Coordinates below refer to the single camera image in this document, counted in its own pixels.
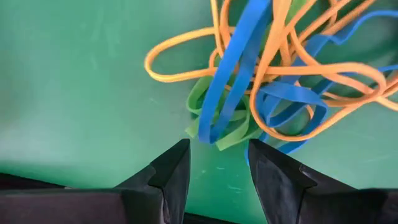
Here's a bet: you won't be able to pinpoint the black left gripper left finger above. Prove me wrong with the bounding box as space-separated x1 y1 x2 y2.
0 139 191 224

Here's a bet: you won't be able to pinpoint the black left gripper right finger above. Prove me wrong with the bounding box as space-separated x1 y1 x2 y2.
248 139 398 224

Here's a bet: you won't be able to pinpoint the yellow rubber bands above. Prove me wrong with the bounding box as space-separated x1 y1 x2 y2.
144 0 398 142

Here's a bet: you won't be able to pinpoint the tangled green rubber bands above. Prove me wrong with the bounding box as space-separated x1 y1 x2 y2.
185 0 308 152

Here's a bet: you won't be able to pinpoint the tangled blue rubber bands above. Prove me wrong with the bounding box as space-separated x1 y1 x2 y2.
198 0 398 166

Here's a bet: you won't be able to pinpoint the green table mat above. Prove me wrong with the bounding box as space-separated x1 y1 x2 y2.
0 0 398 224

